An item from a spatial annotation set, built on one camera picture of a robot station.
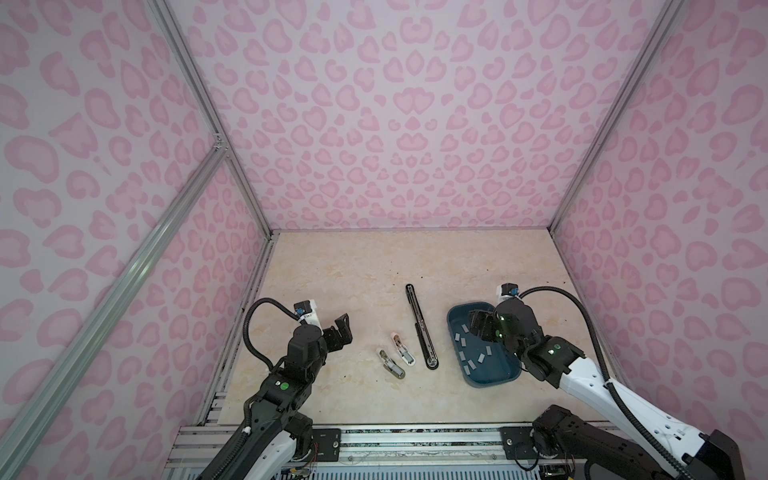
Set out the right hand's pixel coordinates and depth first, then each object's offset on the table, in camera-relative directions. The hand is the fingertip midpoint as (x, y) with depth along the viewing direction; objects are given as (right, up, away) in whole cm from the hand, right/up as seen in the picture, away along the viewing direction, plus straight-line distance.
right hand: (480, 315), depth 80 cm
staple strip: (-2, -10, +10) cm, 15 cm away
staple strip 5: (+2, -14, +7) cm, 16 cm away
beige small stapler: (-24, -15, +5) cm, 29 cm away
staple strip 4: (-3, -13, +7) cm, 16 cm away
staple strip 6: (-3, -16, +5) cm, 17 cm away
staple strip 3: (+5, -12, +9) cm, 16 cm away
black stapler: (-14, -8, +10) cm, 19 cm away
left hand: (-39, 0, 0) cm, 39 cm away
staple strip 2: (-4, -9, +11) cm, 15 cm away
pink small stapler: (-21, -12, +8) cm, 25 cm away
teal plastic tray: (+2, -15, +6) cm, 16 cm away
